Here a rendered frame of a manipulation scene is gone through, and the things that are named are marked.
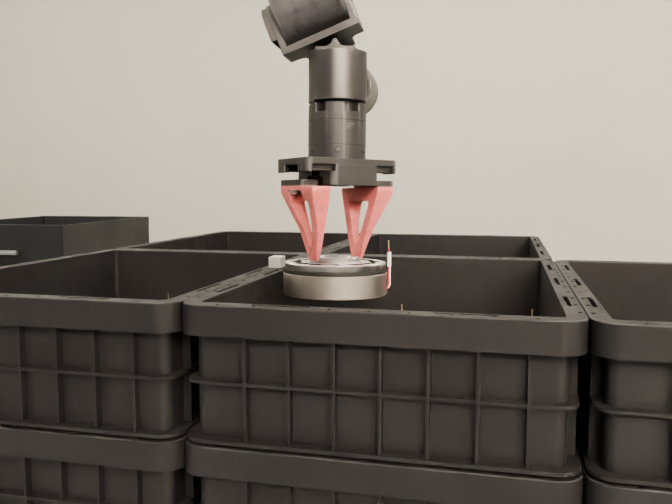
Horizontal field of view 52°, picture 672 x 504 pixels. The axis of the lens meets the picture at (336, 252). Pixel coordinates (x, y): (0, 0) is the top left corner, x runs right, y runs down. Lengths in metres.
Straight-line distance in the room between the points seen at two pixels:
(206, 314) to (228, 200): 3.66
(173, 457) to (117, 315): 0.12
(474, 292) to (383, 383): 0.38
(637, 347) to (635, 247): 3.61
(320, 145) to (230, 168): 3.52
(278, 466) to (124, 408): 0.14
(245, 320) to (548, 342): 0.21
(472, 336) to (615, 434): 0.12
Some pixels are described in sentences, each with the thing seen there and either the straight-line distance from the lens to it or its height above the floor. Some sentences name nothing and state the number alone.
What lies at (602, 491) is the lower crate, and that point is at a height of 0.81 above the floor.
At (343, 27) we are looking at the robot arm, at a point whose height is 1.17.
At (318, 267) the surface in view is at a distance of 0.65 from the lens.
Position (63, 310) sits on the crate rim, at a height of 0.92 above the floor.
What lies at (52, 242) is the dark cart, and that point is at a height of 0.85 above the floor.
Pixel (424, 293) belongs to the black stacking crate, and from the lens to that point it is 0.87.
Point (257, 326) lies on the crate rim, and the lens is 0.52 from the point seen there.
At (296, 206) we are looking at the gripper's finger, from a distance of 0.69.
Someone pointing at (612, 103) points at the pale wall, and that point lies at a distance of 4.07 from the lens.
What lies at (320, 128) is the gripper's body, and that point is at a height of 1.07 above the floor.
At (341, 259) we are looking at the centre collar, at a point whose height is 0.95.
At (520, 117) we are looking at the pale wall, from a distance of 4.00.
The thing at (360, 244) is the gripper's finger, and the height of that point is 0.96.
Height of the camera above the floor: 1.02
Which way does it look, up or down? 5 degrees down
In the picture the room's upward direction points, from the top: straight up
